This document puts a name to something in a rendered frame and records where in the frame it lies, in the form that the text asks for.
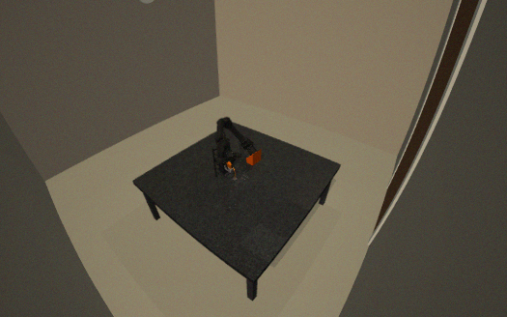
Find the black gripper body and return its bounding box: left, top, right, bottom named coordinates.
left=214, top=148, right=241, bottom=163

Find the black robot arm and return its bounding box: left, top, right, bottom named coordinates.
left=214, top=117, right=258, bottom=160

